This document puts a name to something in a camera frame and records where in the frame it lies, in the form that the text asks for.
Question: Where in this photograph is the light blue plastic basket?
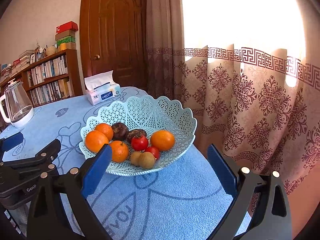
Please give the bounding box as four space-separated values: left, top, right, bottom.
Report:
79 95 198 177

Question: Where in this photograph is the brown longan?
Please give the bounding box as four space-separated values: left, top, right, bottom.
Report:
130 151 143 167
138 152 156 170

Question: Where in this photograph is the glass kettle with white handle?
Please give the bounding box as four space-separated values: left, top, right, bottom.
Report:
0 78 35 129

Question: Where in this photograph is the mandarin with stem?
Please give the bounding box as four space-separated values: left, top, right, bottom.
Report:
109 140 130 163

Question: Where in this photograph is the dark brown water chestnut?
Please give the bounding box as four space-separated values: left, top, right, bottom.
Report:
126 128 147 144

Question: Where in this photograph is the red box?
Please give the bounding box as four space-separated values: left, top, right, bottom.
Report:
55 21 79 34

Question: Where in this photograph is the brown wooden door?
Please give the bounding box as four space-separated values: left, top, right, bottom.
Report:
80 0 148 93

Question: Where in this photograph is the green box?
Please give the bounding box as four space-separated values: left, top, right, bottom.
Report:
56 37 76 46

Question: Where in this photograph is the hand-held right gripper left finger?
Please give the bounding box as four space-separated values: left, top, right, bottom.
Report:
27 144 113 240

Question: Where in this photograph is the water chestnut with stem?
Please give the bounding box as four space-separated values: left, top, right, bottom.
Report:
111 122 129 141

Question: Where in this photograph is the small smooth orange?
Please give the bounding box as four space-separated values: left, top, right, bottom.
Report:
94 123 114 141

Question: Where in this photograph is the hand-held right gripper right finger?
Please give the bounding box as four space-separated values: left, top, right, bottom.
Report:
207 143 292 240

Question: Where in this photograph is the red tomato with calyx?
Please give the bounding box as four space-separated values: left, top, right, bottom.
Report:
131 134 149 152

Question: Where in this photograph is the white tissue pack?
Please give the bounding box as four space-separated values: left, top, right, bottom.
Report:
84 70 121 106

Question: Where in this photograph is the large smooth orange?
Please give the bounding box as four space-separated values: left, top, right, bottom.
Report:
150 130 176 152

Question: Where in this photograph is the wooden bookshelf with books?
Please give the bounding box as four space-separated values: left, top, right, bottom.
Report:
0 48 83 108

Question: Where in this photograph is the tan cardboard box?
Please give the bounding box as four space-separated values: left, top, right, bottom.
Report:
55 30 76 41

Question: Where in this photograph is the large mandarin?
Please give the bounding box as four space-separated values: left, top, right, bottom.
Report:
85 130 110 154

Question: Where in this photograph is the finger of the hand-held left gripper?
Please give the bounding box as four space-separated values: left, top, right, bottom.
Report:
0 131 24 162
0 138 62 180

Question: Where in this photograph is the beige patterned curtain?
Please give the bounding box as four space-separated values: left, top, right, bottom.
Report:
146 0 320 198

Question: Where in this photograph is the small cherry tomato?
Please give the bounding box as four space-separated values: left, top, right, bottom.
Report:
144 146 161 160

